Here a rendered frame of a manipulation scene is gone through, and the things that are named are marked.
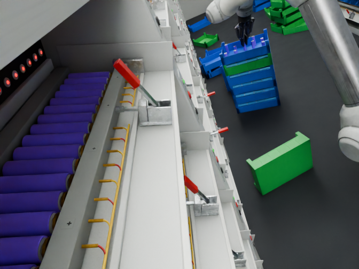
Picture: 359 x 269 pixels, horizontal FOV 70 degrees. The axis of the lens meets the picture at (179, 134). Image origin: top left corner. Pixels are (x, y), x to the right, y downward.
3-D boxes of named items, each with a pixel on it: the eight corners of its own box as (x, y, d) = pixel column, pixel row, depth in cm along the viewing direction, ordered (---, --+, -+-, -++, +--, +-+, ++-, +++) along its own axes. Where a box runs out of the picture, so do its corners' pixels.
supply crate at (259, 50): (268, 39, 170) (266, 28, 165) (270, 53, 155) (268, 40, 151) (224, 52, 182) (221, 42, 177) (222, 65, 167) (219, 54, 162)
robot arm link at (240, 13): (256, 4, 138) (256, 13, 143) (247, -5, 142) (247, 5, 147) (241, 11, 137) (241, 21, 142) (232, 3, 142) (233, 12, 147)
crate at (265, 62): (270, 50, 175) (268, 39, 170) (273, 64, 160) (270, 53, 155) (227, 62, 186) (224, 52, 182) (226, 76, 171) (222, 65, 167)
